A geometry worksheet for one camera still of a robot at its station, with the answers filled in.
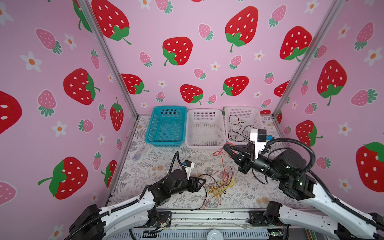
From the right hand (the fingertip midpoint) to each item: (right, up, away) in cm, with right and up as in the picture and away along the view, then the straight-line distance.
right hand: (223, 147), depth 50 cm
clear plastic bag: (-48, -10, +48) cm, 69 cm away
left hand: (-6, -20, +25) cm, 33 cm away
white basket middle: (-3, +7, +61) cm, 62 cm away
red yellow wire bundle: (+1, -26, +30) cm, 40 cm away
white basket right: (+33, +17, +65) cm, 74 cm away
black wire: (-4, -28, +33) cm, 43 cm away
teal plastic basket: (-33, +9, +64) cm, 73 cm away
